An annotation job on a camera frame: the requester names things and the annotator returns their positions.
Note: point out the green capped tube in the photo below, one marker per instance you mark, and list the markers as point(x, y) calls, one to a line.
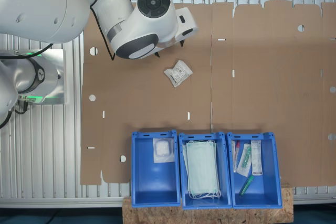
point(246, 185)

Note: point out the blue plastic bin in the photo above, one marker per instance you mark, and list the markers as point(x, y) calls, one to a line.
point(225, 171)
point(267, 187)
point(155, 182)

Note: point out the white printed cotton packet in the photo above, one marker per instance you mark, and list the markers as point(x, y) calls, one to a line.
point(178, 76)

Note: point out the clear-bagged cotton packet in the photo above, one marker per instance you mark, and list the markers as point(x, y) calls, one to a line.
point(163, 149)

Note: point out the brown cardboard sheet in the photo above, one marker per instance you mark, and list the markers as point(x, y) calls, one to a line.
point(275, 90)
point(144, 98)

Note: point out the printed white flat packet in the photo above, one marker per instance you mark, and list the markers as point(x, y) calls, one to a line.
point(256, 158)

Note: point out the red-capped swab packet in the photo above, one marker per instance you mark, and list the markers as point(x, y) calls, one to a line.
point(235, 155)

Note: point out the OSB wooden board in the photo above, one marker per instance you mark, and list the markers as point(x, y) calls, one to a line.
point(204, 216)

